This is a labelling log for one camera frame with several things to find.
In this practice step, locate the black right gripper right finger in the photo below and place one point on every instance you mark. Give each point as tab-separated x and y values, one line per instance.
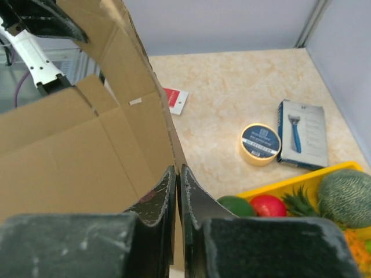
218	243

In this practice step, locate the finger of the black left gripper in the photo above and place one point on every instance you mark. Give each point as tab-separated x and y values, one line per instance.
44	19

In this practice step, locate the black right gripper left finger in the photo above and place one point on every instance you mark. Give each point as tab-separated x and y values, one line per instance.
137	242

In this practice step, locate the brown cardboard box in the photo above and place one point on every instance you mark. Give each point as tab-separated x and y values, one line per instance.
100	145

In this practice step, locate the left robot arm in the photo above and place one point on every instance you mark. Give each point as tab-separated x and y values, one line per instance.
47	78

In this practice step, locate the blue razor box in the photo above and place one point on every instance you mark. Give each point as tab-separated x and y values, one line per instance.
302	130

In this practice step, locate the green avocado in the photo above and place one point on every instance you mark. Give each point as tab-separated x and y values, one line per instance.
237	205

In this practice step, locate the red tomato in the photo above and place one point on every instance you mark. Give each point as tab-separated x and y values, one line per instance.
268	206

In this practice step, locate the small orange pineapple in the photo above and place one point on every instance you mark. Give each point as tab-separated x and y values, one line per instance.
298	204

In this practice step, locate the masking tape roll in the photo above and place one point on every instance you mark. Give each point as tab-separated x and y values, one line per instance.
259	144

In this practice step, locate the yellow plastic tray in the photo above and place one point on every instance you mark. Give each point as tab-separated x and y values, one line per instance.
310	182

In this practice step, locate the green melon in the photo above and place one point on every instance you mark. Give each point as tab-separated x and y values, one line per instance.
344	196

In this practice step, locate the red white packet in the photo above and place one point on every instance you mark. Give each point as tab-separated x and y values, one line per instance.
176	100

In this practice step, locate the green apple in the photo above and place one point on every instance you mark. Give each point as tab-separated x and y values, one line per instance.
368	245

